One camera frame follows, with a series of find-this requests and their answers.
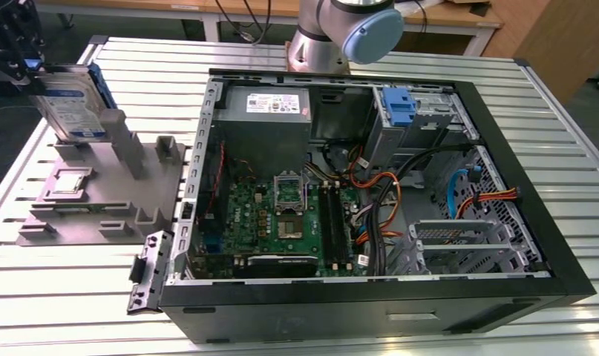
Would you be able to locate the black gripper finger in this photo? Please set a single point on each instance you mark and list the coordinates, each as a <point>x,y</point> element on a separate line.
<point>37,87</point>

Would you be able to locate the hard disk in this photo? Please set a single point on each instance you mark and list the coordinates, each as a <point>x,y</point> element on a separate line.
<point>73,111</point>

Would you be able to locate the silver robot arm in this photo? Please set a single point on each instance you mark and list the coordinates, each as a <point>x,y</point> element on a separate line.
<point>313,22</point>

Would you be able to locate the metal disk bay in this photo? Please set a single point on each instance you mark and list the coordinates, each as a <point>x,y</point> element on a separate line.
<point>457,223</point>

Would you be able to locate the silver CPU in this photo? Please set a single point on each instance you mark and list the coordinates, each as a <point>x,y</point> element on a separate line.
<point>70,183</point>

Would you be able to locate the grey parts rack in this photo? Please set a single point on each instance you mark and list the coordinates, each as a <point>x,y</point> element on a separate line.
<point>125,196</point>

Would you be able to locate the green RAM stick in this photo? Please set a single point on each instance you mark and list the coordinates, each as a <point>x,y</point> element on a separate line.
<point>94,208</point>

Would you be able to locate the grey power supply unit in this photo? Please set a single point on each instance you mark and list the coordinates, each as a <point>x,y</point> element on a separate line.
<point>264,141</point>

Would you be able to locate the black hinged card latch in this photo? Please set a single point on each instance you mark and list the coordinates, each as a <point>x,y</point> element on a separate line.
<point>150,267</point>

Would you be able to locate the green motherboard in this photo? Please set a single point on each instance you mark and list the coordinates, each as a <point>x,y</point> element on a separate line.
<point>249,215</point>

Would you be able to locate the CPU socket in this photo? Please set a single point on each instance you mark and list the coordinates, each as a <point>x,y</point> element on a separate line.
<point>293,228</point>

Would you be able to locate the black graphics card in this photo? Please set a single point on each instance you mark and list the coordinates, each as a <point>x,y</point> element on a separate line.
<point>279,264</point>

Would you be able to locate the black RAM slot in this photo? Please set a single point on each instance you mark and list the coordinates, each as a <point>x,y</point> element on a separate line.
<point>340,222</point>
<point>327,222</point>

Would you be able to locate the metal drive cage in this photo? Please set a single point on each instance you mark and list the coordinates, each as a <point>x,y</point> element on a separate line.
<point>388,141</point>

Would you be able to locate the black open PC case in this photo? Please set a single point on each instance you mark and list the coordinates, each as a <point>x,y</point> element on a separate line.
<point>328,315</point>

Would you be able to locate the wooden cabinet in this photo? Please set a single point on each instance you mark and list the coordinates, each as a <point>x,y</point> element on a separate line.
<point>565,37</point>

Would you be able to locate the wooden desk white frame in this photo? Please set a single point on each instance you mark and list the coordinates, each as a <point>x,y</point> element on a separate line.
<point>209,26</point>

